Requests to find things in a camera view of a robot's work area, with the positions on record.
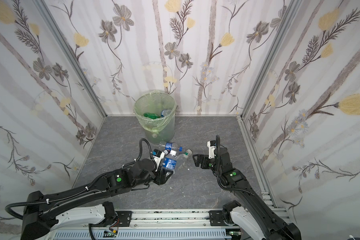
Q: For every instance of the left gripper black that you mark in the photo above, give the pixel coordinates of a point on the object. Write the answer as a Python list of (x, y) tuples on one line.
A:
[(161, 174)]

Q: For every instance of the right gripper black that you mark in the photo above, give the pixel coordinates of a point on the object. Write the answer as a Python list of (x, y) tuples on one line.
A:
[(208, 161)]

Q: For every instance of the clear bottle blue label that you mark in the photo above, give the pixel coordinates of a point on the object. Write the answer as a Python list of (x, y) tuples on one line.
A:
[(169, 161), (166, 112)]

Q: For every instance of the clear bottle green ring grey cap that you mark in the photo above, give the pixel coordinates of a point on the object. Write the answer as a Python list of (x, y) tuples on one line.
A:
[(183, 158)]

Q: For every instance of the clear bottle blue label bottom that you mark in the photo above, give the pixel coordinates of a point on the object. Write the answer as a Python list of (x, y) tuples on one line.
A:
[(166, 112)]

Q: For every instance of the green bottle yellow cap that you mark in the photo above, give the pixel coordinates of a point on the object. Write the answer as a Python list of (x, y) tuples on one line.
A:
[(152, 116)]

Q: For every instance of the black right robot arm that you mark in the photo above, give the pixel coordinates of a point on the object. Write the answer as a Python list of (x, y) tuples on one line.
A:
[(251, 213)]

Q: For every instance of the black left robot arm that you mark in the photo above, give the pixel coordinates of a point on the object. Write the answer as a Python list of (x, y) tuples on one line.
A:
[(40, 213)]

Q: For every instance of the mesh waste bin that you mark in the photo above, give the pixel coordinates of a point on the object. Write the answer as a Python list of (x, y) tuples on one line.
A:
[(165, 136)]

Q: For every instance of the green plastic bin liner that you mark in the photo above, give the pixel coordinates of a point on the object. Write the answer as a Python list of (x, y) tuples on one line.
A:
[(155, 102)]

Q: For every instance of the clear bottle blue cap pepsi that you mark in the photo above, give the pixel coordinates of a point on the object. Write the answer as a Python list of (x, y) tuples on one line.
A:
[(171, 146)]

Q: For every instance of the right corner aluminium profile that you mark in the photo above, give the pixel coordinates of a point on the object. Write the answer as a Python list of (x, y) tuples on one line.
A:
[(286, 22)]

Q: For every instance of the corner aluminium profile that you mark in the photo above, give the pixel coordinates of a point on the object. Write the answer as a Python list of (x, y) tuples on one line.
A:
[(286, 22), (68, 52)]

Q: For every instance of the left corner aluminium profile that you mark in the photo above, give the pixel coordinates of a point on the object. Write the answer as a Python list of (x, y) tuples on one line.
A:
[(68, 52)]

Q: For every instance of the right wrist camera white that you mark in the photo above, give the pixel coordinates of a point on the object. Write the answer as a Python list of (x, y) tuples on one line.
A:
[(211, 148)]

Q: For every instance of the aluminium mounting rail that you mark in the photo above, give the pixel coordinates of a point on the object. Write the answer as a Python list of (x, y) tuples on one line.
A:
[(141, 219)]

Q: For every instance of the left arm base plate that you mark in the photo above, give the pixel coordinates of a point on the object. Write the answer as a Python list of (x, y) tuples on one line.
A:
[(123, 219)]

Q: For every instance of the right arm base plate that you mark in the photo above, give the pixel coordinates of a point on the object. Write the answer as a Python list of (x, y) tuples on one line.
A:
[(219, 218)]

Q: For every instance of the white slotted cable duct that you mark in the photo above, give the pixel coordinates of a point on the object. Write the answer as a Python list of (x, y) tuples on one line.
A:
[(149, 234)]

